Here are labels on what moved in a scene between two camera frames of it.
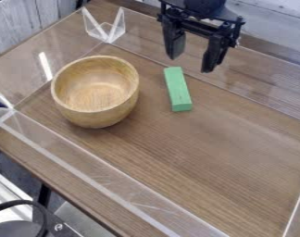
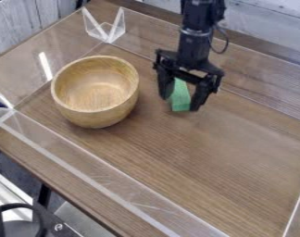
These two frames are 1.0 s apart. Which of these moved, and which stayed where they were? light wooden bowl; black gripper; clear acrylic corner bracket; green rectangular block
Moved: black gripper
Stayed: light wooden bowl; clear acrylic corner bracket; green rectangular block
